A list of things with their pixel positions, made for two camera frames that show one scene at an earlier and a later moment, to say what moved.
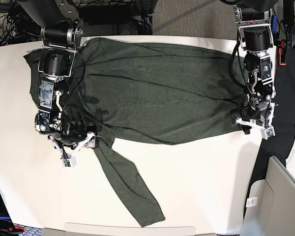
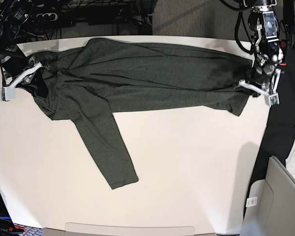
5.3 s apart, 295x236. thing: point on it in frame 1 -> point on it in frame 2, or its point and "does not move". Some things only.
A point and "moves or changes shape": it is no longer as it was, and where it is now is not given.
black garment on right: [289, 100] does not move
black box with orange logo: [1, 224] does not move
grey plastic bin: [280, 208] does not move
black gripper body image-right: [251, 111] -> [255, 76]
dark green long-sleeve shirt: [134, 91] moves or changes shape
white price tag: [251, 201] does not move
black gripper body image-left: [77, 131] -> [35, 83]
